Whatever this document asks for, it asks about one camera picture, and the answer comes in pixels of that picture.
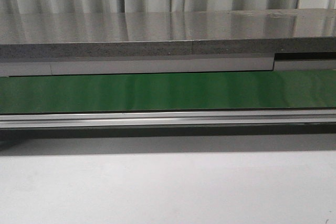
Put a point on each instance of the green conveyor belt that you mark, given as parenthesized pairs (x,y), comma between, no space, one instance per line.
(250,102)

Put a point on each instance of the grey stone counter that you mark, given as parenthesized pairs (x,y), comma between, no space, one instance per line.
(98,43)

